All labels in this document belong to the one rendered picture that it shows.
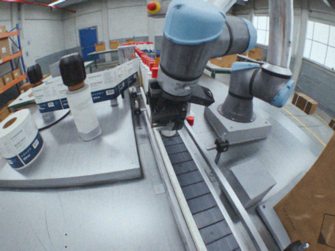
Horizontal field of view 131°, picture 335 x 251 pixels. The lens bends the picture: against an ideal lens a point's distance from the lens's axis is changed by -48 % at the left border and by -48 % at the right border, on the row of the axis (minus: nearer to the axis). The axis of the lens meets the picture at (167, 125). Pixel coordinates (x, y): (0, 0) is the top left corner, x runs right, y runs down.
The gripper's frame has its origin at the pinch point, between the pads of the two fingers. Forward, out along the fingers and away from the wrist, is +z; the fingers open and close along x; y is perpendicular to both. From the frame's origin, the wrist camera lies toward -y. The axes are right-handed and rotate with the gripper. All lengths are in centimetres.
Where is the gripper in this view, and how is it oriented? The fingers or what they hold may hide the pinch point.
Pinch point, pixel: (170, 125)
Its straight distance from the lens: 45.1
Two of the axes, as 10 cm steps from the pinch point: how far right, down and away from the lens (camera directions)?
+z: -1.4, 4.3, 8.9
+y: -9.6, 1.6, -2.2
